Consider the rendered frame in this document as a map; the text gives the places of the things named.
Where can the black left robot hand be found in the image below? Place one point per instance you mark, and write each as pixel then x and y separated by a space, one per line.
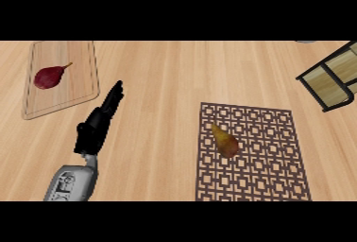
pixel 95 127

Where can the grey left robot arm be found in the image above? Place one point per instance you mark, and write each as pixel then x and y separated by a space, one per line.
pixel 72 182

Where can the golden brown croissant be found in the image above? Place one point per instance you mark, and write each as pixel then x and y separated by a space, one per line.
pixel 225 142

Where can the brown patterned placemat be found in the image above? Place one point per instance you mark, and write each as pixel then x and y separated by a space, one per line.
pixel 253 157

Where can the pale wooden cutting board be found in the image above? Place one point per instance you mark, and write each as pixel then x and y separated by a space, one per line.
pixel 70 82

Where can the dark red pear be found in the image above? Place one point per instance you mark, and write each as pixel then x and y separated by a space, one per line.
pixel 48 77

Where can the grey object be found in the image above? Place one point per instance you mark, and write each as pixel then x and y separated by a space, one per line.
pixel 306 41

